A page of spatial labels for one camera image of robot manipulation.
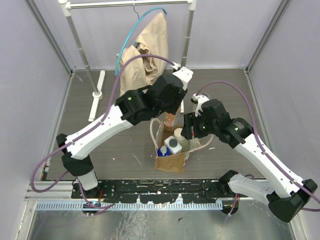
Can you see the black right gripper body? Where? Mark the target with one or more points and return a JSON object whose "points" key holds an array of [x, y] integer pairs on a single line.
{"points": [[201, 127]]}

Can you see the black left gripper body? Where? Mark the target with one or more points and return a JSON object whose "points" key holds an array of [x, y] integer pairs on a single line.
{"points": [[176, 104]]}

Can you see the pink cap amber bottle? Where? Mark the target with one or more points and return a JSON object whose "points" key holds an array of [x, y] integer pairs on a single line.
{"points": [[170, 119]]}

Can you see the cream lid green jar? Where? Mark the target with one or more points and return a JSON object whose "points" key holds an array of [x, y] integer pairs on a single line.
{"points": [[181, 139]]}

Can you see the canvas tote bag with handles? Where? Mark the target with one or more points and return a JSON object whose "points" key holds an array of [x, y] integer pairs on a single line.
{"points": [[173, 163]]}

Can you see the dark cap clear bottle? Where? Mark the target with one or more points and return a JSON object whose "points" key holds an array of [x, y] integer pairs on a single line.
{"points": [[206, 95]]}

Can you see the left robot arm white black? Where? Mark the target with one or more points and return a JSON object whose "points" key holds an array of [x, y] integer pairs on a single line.
{"points": [[132, 108]]}

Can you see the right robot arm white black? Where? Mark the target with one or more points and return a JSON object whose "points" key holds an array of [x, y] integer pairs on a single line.
{"points": [[285, 193]]}

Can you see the beige cloth garment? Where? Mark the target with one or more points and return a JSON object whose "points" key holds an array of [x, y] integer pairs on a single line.
{"points": [[143, 71]]}

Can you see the white bottle grey cap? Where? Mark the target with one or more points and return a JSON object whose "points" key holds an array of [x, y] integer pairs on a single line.
{"points": [[173, 145]]}

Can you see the blue bottle white pump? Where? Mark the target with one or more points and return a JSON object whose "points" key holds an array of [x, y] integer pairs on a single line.
{"points": [[163, 151]]}

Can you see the blue clothes hanger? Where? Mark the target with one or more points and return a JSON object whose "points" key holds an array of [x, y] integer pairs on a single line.
{"points": [[139, 19]]}

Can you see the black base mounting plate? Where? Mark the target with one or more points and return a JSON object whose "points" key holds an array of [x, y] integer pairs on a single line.
{"points": [[159, 191]]}

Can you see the small green led board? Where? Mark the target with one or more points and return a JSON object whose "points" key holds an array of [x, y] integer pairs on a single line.
{"points": [[92, 205]]}

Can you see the white metal clothes rack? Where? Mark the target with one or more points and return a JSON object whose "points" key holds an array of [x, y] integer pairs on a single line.
{"points": [[67, 6]]}

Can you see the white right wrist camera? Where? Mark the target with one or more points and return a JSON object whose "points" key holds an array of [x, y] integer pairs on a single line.
{"points": [[198, 100]]}

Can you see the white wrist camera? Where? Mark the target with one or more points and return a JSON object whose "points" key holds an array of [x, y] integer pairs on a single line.
{"points": [[185, 75], [198, 100]]}

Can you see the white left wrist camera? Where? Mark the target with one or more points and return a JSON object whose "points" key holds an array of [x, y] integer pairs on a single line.
{"points": [[185, 75]]}

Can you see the white slotted cable duct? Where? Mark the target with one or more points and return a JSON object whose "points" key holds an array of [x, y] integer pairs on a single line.
{"points": [[176, 206]]}

